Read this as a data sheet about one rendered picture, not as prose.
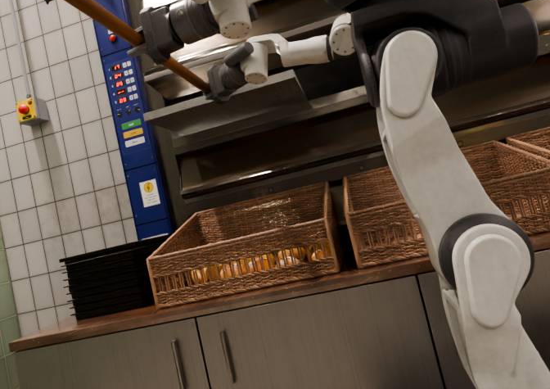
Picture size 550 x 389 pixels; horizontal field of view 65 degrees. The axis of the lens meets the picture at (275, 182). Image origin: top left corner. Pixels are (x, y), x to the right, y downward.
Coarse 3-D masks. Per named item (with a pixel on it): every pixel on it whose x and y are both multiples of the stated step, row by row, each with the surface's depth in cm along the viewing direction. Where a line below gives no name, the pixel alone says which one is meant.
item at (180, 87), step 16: (336, 16) 153; (288, 32) 156; (304, 32) 155; (320, 32) 157; (192, 64) 163; (208, 64) 163; (272, 64) 173; (160, 80) 168; (176, 80) 170; (176, 96) 183
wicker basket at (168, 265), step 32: (288, 192) 166; (320, 192) 163; (192, 224) 166; (224, 224) 168; (256, 224) 165; (288, 224) 163; (320, 224) 118; (160, 256) 126; (192, 256) 124; (224, 256) 123; (160, 288) 126; (192, 288) 124; (224, 288) 123; (256, 288) 121
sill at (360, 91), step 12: (540, 36) 153; (324, 96) 168; (336, 96) 167; (348, 96) 166; (360, 96) 165; (288, 108) 170; (300, 108) 169; (312, 108) 168; (240, 120) 174; (252, 120) 173; (264, 120) 172; (204, 132) 177; (216, 132) 176; (228, 132) 175; (180, 144) 179
